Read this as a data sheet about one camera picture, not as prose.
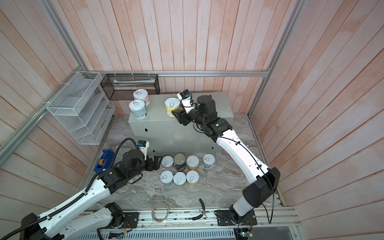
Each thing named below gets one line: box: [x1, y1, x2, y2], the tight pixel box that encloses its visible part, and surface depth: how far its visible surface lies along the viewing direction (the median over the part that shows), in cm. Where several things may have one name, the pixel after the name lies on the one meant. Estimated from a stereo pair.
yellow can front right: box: [186, 170, 200, 187], surface depth 84 cm
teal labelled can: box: [128, 99, 148, 120], surface depth 71 cm
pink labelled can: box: [133, 89, 150, 107], surface depth 76 cm
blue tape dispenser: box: [94, 149, 115, 173], surface depth 89 cm
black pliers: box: [192, 198, 210, 221], surface depth 78 cm
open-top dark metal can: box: [173, 153, 187, 172], surface depth 86 cm
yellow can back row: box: [186, 155, 200, 171], surface depth 88 cm
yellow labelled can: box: [164, 97, 182, 118], surface depth 72 cm
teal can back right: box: [202, 153, 216, 169], surface depth 91 cm
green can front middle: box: [173, 171, 187, 186], surface depth 83 cm
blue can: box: [160, 170, 174, 187], surface depth 84 cm
